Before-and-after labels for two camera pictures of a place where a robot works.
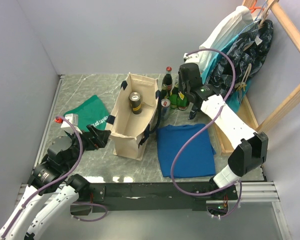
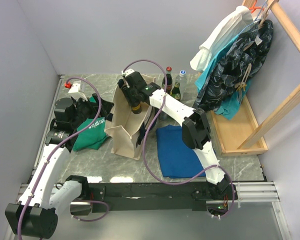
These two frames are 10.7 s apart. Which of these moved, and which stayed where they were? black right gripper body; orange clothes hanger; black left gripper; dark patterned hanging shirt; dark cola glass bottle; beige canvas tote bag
Moved: black right gripper body; black left gripper
Stayed: dark cola glass bottle; orange clothes hanger; beige canvas tote bag; dark patterned hanging shirt
